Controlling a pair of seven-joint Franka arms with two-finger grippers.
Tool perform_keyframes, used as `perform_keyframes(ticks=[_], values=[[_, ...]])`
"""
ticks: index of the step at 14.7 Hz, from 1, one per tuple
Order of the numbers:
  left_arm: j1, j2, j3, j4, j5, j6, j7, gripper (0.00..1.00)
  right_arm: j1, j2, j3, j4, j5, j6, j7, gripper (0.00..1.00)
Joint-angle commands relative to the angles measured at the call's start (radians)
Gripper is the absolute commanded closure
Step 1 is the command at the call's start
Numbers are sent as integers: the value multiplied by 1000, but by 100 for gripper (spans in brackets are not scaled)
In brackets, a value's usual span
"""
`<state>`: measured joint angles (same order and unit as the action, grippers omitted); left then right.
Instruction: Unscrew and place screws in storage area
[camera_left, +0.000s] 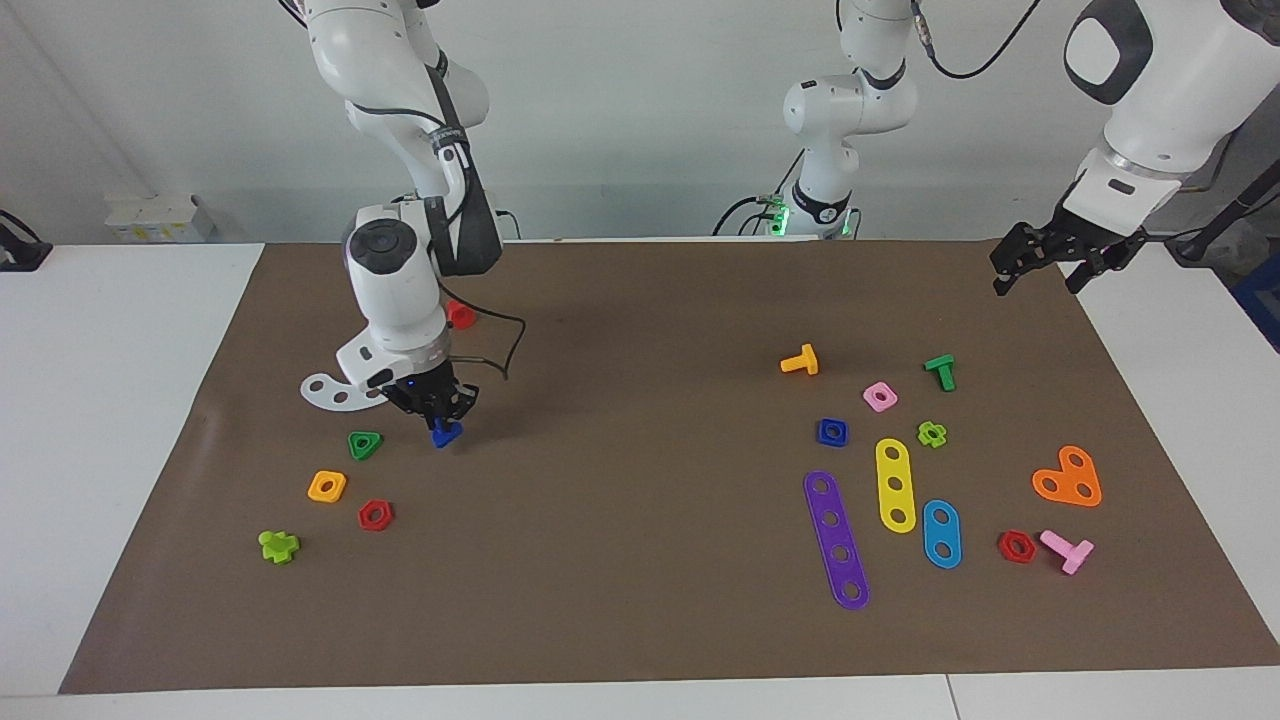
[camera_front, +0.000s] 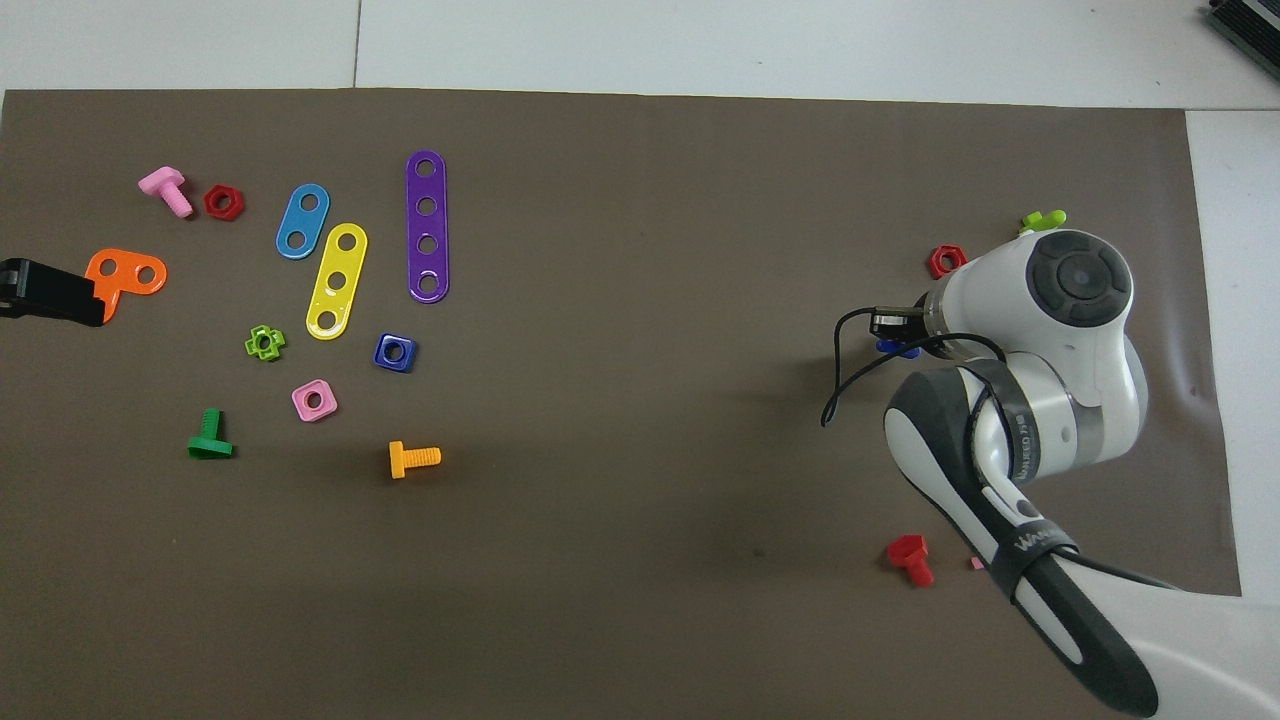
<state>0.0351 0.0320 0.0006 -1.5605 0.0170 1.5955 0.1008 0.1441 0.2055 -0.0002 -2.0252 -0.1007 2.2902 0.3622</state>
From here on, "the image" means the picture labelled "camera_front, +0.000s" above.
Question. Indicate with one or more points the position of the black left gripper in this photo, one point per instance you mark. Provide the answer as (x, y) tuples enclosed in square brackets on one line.
[(15, 290)]

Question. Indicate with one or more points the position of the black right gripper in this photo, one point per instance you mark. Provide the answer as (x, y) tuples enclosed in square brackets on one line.
[(895, 322)]

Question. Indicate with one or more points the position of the blue plastic screw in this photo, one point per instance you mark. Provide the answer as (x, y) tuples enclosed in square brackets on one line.
[(895, 349)]

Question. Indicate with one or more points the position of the blue square nut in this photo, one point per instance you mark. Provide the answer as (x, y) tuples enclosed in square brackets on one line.
[(380, 345)]

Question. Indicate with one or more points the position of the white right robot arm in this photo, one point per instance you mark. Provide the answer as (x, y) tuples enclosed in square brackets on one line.
[(1060, 400)]

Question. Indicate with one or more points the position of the orange heart-shaped plate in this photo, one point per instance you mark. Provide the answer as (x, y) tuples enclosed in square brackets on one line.
[(125, 285)]

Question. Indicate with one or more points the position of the red hex nut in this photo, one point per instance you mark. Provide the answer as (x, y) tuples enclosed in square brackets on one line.
[(934, 263), (211, 203)]

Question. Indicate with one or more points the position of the lime green plastic screw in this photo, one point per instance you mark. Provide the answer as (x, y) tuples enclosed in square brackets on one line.
[(1040, 220)]

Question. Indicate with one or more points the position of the lime green cross nut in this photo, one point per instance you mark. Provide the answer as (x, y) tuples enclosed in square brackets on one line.
[(278, 343)]

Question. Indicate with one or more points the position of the red plastic screw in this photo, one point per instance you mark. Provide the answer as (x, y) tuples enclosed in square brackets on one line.
[(908, 550)]

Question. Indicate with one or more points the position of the blue two-hole plate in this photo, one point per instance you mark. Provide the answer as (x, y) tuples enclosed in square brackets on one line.
[(303, 221)]

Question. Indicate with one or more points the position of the pink square nut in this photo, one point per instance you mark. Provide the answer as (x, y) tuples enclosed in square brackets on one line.
[(300, 392)]

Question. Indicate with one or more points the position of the yellow three-hole plate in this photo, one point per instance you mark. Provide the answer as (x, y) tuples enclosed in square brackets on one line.
[(343, 261)]

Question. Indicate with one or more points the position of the purple four-hole plate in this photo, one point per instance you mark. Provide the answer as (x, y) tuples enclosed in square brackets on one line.
[(427, 225)]

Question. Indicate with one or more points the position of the brown table mat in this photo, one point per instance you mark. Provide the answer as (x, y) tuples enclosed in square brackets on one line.
[(640, 600)]

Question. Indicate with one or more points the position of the orange plastic screw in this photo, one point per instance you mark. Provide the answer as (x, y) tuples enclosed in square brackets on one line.
[(415, 458)]

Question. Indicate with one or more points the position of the dark grey ribbed device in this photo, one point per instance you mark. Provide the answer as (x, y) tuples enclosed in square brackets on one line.
[(1255, 20)]

